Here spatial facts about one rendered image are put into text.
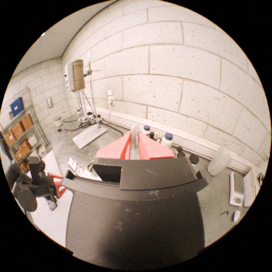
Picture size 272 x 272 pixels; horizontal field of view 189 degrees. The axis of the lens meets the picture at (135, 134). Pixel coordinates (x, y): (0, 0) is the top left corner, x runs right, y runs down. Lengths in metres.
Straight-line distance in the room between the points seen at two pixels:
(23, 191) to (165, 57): 0.76
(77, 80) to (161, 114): 0.61
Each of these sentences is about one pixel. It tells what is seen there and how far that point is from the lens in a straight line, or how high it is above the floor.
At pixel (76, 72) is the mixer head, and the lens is 0.62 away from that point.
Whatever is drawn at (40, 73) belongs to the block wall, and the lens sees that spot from 2.77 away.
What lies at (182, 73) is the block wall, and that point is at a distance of 0.54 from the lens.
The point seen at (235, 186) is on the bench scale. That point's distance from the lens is 0.74.
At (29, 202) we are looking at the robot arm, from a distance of 0.26.
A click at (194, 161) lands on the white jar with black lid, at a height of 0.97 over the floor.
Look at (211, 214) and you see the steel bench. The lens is 0.57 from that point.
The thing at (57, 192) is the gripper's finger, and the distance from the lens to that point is 0.33.
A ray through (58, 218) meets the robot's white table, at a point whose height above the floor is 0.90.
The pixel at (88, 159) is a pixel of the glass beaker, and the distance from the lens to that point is 0.36.
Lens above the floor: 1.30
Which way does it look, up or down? 37 degrees down
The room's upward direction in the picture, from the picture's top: straight up
